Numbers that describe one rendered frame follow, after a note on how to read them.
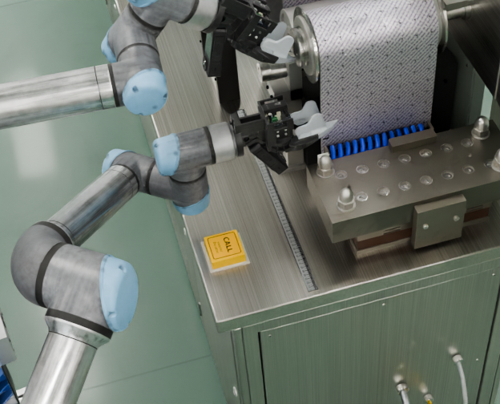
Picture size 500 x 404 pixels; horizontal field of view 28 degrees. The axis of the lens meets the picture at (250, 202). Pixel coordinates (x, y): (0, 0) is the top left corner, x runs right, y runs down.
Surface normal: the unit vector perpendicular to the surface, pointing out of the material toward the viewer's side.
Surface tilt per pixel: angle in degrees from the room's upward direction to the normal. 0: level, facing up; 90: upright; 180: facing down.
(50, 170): 0
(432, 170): 0
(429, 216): 90
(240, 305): 0
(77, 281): 23
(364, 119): 90
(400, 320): 90
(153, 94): 90
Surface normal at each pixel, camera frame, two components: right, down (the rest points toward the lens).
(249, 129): 0.27, 0.71
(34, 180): -0.07, -0.66
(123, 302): 0.96, 0.12
